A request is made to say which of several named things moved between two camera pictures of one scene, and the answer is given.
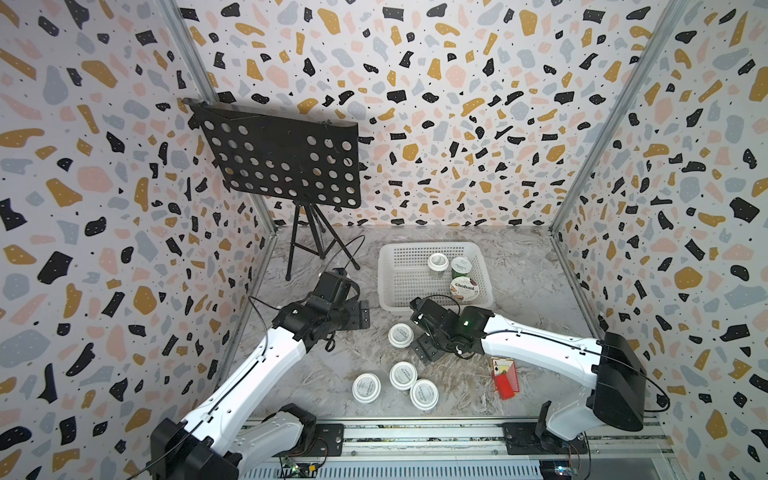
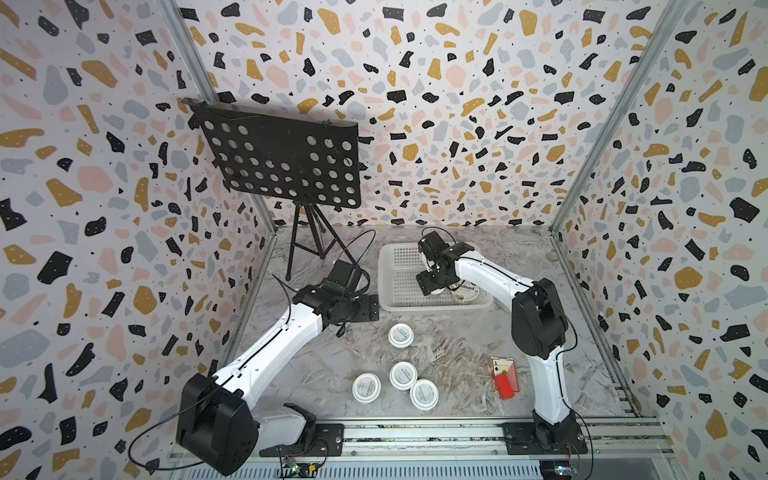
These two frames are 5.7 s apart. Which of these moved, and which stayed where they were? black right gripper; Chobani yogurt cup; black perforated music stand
Moved: black right gripper
Stayed: Chobani yogurt cup; black perforated music stand
